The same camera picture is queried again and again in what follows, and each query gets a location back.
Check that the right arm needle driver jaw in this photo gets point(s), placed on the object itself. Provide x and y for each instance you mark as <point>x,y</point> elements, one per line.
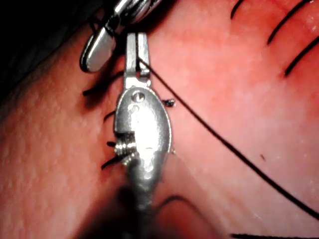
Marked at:
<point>98,52</point>

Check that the left arm needle driver jaw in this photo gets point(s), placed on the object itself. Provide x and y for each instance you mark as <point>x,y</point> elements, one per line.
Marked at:
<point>130,57</point>
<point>144,54</point>

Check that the right arm needle driver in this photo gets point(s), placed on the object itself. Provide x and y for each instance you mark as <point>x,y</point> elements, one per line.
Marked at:
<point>134,10</point>

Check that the left arm needle driver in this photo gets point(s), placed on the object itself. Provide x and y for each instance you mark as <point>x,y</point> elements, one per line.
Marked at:
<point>147,124</point>

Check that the black thread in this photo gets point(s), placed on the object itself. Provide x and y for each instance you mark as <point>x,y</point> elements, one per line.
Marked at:
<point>224,140</point>

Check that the dark left arm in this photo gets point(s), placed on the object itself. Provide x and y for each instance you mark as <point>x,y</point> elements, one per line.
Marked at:
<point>139,219</point>

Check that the tissue pad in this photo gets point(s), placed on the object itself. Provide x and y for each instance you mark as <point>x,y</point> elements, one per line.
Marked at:
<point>236,82</point>

